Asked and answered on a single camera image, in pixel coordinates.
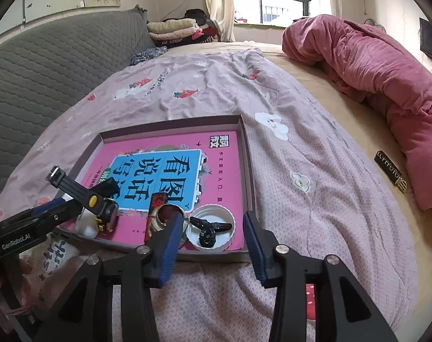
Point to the yellow black wristwatch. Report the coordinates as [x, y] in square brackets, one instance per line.
[98, 200]

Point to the white pill bottle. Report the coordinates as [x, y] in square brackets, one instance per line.
[86, 225]

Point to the grey cardboard box tray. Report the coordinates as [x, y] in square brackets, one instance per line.
[191, 125]

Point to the grey quilted headboard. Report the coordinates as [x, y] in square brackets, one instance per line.
[46, 70]

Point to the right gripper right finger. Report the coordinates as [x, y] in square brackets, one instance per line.
[344, 310]

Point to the stack of folded clothes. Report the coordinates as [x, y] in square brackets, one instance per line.
[194, 28]

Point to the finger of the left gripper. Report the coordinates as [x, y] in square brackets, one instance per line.
[40, 211]
[79, 207]

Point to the operator hand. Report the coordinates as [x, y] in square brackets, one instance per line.
[23, 292]

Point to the red quilted comforter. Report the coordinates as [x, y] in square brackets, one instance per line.
[371, 67]

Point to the red black lighter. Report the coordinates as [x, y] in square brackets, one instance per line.
[159, 214]

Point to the pink and blue book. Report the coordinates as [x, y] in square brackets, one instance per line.
[194, 169]

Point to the dark patterned cloth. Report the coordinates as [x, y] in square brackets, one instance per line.
[148, 54]

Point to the black mattress label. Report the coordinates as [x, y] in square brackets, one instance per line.
[391, 170]

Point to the cream curtain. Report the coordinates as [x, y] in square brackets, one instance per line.
[222, 13]

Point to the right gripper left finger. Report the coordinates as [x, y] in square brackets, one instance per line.
[83, 311]

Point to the black small plastic part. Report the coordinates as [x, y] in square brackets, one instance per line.
[209, 230]

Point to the white round plastic lid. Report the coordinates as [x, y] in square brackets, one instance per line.
[212, 213]

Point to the pink strawberry print bedsheet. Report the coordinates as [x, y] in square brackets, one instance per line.
[314, 187]

